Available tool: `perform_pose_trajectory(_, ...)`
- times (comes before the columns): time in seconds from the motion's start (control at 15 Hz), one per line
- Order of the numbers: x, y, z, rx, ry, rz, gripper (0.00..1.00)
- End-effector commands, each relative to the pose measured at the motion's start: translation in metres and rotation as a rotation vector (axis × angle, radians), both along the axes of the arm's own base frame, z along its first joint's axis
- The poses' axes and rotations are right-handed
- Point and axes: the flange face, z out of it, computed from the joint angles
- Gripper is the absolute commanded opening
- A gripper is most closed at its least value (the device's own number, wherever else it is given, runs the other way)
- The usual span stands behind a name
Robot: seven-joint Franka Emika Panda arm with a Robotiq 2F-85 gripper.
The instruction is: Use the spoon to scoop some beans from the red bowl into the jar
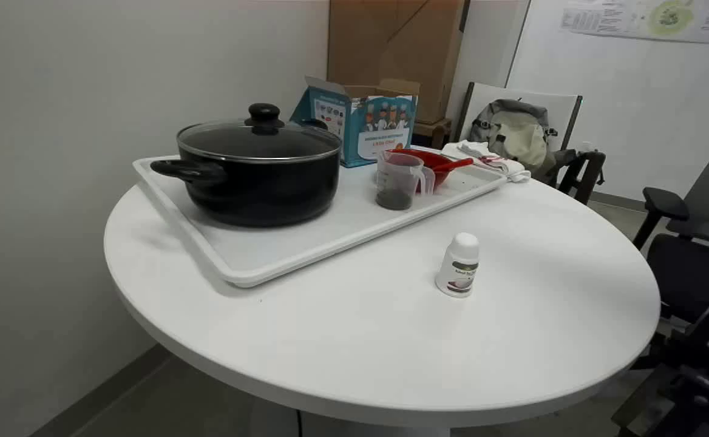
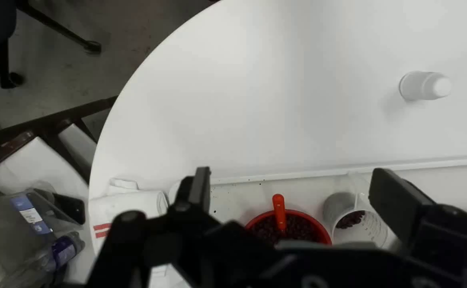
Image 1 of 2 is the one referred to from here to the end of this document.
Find low brown cardboard box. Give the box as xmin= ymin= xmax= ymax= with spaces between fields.
xmin=411 ymin=115 xmax=455 ymax=151

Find black cooking pot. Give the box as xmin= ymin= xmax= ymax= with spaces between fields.
xmin=149 ymin=119 xmax=345 ymax=229

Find blue printed carton box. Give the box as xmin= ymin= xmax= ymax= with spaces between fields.
xmin=290 ymin=74 xmax=423 ymax=169

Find black office chair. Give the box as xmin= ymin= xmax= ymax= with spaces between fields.
xmin=609 ymin=111 xmax=709 ymax=437

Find white towel red stripes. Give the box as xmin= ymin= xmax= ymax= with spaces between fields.
xmin=440 ymin=137 xmax=534 ymax=183

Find grey bag with plastic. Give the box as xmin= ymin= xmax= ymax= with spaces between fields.
xmin=467 ymin=97 xmax=563 ymax=171

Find clear measuring jar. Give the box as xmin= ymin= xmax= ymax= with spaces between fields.
xmin=372 ymin=151 xmax=438 ymax=214

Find small white bottle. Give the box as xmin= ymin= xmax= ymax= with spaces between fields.
xmin=435 ymin=229 xmax=483 ymax=300

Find white chair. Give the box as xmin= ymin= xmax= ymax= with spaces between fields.
xmin=455 ymin=80 xmax=586 ymax=177

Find wall poster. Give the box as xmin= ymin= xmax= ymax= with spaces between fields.
xmin=558 ymin=0 xmax=709 ymax=46

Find glass pot lid black knob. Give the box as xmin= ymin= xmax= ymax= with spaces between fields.
xmin=175 ymin=102 xmax=345 ymax=164

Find large brown cardboard box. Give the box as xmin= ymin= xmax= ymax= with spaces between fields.
xmin=325 ymin=0 xmax=474 ymax=125

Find red bowl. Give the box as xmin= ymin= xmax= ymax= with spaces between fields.
xmin=390 ymin=143 xmax=477 ymax=193

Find white plastic tray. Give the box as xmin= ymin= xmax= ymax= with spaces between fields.
xmin=131 ymin=153 xmax=511 ymax=290

